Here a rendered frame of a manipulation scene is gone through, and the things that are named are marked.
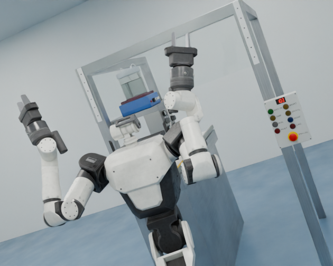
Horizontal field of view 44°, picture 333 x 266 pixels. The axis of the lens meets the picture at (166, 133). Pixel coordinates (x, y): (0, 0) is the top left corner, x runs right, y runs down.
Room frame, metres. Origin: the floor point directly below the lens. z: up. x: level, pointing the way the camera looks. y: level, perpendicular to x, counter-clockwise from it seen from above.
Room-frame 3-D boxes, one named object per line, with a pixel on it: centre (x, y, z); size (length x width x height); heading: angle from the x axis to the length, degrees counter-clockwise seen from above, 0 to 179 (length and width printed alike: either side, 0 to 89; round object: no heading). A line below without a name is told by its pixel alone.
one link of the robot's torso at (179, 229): (1.74, 0.15, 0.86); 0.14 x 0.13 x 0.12; 87
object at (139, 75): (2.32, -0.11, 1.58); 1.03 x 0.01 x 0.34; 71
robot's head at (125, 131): (1.71, 0.16, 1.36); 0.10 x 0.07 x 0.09; 75
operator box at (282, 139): (2.12, -0.61, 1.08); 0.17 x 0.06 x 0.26; 71
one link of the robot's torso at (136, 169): (1.77, 0.14, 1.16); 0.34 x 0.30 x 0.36; 75
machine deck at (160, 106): (2.78, 0.07, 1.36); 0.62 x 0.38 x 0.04; 161
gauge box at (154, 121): (2.55, 0.01, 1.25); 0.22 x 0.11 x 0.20; 161
